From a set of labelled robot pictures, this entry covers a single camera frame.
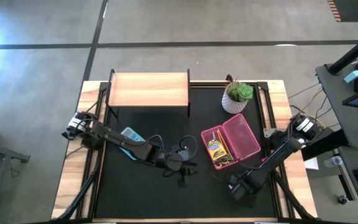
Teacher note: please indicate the white paper sheet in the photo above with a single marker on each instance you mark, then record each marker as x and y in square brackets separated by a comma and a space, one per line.
[312, 164]

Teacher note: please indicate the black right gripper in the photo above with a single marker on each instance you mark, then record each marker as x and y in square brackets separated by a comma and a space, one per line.
[239, 191]

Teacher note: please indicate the wooden shelf with black frame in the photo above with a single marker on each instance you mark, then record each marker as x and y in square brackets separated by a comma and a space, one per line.
[148, 90]

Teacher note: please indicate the pink transparent pencil case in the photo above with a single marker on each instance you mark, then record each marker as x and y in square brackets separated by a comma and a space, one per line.
[241, 137]

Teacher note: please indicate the orange wooden pencil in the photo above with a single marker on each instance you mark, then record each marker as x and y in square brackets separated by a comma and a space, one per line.
[221, 137]

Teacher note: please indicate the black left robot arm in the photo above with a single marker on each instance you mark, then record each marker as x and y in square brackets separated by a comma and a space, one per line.
[120, 140]

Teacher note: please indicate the yellow green crayon box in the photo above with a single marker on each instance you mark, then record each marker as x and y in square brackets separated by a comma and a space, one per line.
[217, 149]

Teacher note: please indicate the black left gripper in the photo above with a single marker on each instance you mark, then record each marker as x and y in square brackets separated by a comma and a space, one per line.
[174, 161]

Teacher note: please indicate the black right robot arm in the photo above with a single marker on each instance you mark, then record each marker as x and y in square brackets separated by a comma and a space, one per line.
[278, 152]

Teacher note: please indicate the teal calculator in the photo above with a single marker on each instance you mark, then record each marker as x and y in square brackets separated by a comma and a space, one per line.
[132, 133]

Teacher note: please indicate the light blue small box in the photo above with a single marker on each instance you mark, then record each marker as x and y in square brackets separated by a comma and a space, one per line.
[352, 76]

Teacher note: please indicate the succulent in patterned white pot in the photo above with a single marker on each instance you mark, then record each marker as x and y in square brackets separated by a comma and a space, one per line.
[239, 91]

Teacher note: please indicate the black side desk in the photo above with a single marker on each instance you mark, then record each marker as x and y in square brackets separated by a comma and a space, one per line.
[353, 130]

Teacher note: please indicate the clear water bottle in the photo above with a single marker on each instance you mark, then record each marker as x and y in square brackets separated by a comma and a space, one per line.
[332, 161]

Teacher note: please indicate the black round pole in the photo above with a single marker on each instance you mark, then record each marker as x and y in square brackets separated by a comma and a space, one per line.
[353, 53]

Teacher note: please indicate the black aluminium table frame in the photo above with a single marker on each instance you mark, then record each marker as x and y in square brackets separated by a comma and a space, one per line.
[263, 102]

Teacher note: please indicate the black caster wheel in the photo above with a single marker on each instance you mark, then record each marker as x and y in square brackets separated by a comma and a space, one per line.
[342, 199]

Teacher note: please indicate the dark mat with orange border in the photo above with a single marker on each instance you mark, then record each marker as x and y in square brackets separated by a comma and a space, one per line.
[353, 9]

